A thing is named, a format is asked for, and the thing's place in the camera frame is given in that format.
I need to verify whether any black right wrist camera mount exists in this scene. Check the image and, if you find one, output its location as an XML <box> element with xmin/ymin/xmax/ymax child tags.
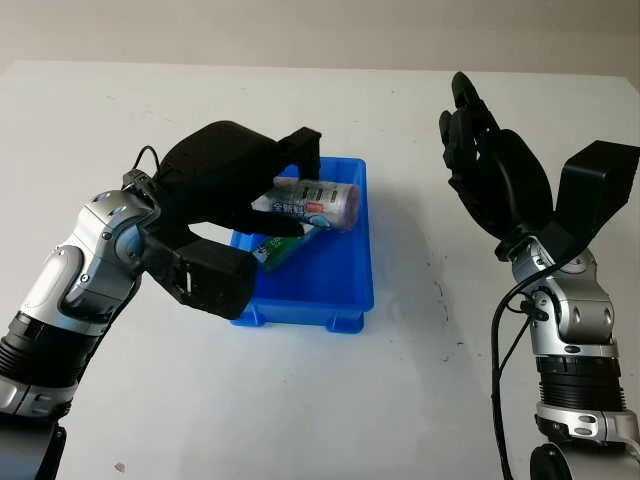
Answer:
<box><xmin>519</xmin><ymin>139</ymin><xmax>640</xmax><ymax>264</ymax></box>

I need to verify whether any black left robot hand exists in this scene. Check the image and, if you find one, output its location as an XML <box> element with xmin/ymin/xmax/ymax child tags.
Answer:
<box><xmin>158</xmin><ymin>119</ymin><xmax>321</xmax><ymax>239</ymax></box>

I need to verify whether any blue plastic tray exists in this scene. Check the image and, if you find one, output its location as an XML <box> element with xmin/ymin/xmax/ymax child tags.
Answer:
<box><xmin>228</xmin><ymin>156</ymin><xmax>376</xmax><ymax>334</ymax></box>

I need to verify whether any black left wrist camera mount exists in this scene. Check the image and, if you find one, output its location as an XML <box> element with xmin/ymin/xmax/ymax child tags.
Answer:
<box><xmin>142</xmin><ymin>222</ymin><xmax>257</xmax><ymax>321</ymax></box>

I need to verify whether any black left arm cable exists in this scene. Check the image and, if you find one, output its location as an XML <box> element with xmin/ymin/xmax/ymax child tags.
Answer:
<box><xmin>122</xmin><ymin>144</ymin><xmax>164</xmax><ymax>191</ymax></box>

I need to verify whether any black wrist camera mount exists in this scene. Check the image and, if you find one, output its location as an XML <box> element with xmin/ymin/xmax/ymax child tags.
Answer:
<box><xmin>519</xmin><ymin>139</ymin><xmax>640</xmax><ymax>264</ymax></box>
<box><xmin>142</xmin><ymin>222</ymin><xmax>257</xmax><ymax>321</ymax></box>

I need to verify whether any purple garbage bag roll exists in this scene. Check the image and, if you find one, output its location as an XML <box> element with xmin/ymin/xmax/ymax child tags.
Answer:
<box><xmin>249</xmin><ymin>175</ymin><xmax>361</xmax><ymax>235</ymax></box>

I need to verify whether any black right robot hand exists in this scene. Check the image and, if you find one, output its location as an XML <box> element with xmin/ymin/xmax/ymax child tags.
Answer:
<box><xmin>438</xmin><ymin>71</ymin><xmax>556</xmax><ymax>261</ymax></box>

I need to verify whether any green toothpaste box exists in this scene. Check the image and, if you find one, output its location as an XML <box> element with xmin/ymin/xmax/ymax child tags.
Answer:
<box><xmin>252</xmin><ymin>224</ymin><xmax>326</xmax><ymax>273</ymax></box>

